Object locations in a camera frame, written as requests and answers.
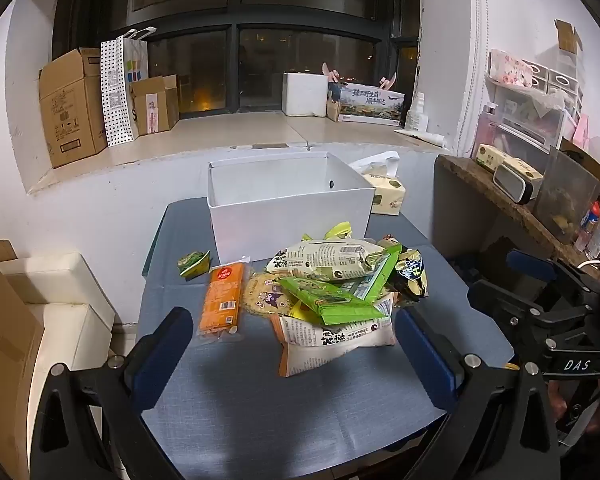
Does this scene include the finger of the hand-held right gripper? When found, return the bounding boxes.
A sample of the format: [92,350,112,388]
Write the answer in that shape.
[506,249,600,293]
[467,280,588,328]

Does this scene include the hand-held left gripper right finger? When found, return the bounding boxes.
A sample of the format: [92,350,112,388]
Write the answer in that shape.
[394,306,563,480]

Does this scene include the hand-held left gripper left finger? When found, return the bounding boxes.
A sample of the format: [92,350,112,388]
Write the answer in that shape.
[30,306,193,480]

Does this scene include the black green snack packet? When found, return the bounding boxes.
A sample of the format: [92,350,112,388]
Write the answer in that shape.
[387,245,430,306]

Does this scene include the green white snack packet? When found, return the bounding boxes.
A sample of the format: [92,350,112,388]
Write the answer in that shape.
[347,245,404,302]

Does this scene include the large white orange snack bag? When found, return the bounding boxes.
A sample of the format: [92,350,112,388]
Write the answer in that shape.
[271,292,397,379]

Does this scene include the small green snack packet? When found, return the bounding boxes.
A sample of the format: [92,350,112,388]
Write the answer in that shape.
[177,250,212,279]

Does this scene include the purple print cracker packet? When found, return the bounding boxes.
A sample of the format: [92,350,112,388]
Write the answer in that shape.
[242,271,302,319]

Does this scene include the yellow snack bag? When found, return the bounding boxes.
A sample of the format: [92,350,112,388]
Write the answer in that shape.
[286,301,326,328]

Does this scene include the large white green snack bag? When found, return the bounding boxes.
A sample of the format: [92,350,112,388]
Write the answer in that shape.
[265,239,388,281]

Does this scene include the yellow-green snack packet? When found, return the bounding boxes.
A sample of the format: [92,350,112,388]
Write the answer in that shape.
[324,221,354,242]

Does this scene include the white cardboard box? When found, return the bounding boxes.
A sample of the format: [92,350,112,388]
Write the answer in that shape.
[207,151,376,265]

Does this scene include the person's right hand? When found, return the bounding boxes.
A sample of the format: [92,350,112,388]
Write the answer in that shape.
[549,375,600,435]

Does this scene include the blue red bottle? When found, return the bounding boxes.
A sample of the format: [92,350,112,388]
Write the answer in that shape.
[577,204,600,257]

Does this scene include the clear acrylic container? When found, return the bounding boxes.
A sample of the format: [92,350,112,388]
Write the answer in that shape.
[534,145,600,246]

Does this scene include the white black speaker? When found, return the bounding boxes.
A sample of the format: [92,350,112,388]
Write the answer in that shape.
[493,162,535,205]

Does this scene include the wooden desk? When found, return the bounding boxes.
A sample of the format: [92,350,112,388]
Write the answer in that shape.
[434,153,600,283]

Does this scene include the white sofa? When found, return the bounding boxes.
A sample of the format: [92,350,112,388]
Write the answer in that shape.
[0,252,117,463]

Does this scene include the yellow tissue pack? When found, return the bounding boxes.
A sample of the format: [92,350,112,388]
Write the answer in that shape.
[476,143,544,182]

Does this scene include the blue tablecloth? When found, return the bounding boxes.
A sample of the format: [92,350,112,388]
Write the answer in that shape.
[135,195,516,480]

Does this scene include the white plastic drawer unit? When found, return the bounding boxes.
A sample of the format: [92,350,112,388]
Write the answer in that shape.
[484,50,587,162]

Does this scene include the flat brown cardboard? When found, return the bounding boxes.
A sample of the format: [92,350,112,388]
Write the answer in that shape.
[0,236,46,480]

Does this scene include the yellow-green tissue pack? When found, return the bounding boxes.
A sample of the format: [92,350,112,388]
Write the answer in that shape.
[362,173,407,217]

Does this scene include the white paper sheet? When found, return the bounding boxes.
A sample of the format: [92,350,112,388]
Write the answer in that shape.
[393,127,449,149]

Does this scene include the white plastic bag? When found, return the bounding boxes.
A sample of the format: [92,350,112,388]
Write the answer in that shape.
[349,151,401,177]

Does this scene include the pink tissue package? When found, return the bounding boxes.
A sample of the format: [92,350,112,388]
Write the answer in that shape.
[488,49,534,89]

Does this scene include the printed carton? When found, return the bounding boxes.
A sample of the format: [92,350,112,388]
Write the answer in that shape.
[327,82,406,126]

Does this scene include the brown cardboard piece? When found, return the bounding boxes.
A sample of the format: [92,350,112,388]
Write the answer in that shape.
[554,19,584,54]

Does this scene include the stone window sill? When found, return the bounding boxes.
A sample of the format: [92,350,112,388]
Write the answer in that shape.
[26,110,452,196]

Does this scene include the small brown cardboard box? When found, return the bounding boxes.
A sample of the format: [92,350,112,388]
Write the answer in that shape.
[129,74,181,136]

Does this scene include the polka dot paper bag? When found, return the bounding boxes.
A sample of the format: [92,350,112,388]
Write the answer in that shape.
[99,39,137,149]

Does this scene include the large brown cardboard box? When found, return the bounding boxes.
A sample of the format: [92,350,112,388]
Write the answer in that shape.
[38,48,109,169]

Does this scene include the white foam box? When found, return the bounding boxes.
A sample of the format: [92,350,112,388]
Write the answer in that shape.
[281,72,330,118]

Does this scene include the dark window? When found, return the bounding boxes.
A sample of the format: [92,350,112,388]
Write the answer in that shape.
[52,0,422,122]

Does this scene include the white paper bag coloured squares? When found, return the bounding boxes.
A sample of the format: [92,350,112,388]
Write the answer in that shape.
[122,27,159,137]

